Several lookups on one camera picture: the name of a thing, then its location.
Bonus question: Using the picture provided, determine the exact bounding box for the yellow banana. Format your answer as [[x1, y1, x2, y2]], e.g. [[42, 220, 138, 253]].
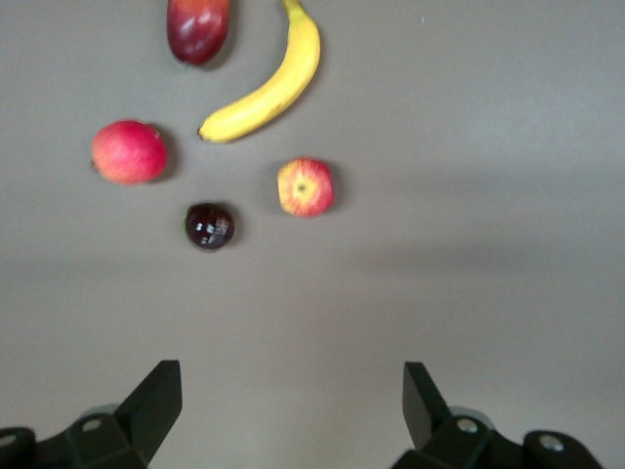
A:
[[196, 0, 322, 145]]

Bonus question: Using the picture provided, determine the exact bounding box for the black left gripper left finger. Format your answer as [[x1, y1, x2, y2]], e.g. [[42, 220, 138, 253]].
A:
[[0, 360, 183, 469]]

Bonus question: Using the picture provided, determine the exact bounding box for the dark purple plum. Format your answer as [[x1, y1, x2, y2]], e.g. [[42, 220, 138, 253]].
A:
[[184, 202, 235, 252]]

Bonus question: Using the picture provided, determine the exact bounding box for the pink red round fruit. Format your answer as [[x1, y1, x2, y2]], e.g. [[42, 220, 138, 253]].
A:
[[90, 119, 169, 187]]

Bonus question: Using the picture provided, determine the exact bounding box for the red yellow mango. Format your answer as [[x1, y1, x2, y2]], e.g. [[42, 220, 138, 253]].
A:
[[166, 0, 230, 66]]

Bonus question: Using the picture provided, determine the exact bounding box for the red yellow striped apple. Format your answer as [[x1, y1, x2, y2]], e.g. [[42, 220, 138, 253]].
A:
[[276, 156, 335, 218]]

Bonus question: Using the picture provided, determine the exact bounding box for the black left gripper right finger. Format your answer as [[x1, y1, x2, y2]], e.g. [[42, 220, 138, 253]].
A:
[[390, 361, 604, 469]]

